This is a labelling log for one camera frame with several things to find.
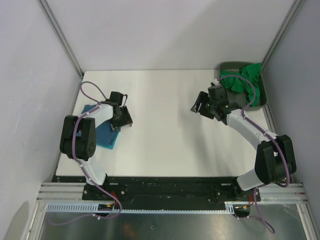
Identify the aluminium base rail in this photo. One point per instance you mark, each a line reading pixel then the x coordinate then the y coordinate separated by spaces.
pixel 293 194

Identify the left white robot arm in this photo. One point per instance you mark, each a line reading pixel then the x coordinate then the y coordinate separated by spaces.
pixel 80 134

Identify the dark blue t shirt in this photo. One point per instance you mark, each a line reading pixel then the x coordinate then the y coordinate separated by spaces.
pixel 101 118

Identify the aluminium frame post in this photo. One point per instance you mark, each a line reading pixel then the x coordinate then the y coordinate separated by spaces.
pixel 284 27
pixel 52 20

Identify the right aluminium frame post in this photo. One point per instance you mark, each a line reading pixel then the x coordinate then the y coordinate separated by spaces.
pixel 284 27

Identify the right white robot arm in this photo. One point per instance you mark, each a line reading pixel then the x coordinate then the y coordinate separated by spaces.
pixel 275 158

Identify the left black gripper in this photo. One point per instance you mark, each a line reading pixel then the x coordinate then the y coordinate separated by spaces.
pixel 126 120

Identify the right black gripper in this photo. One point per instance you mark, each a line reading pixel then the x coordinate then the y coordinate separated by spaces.
pixel 202 97

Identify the grey plastic bin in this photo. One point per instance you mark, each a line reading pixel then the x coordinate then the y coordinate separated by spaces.
pixel 240 99

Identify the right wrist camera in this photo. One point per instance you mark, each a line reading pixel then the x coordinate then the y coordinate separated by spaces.
pixel 215 82

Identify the teal t shirt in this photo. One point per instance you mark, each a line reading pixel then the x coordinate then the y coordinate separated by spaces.
pixel 107 139

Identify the green crumpled t shirt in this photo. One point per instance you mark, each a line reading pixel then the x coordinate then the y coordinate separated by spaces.
pixel 243 78

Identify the left aluminium frame post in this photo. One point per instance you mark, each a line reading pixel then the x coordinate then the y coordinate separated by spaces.
pixel 52 20

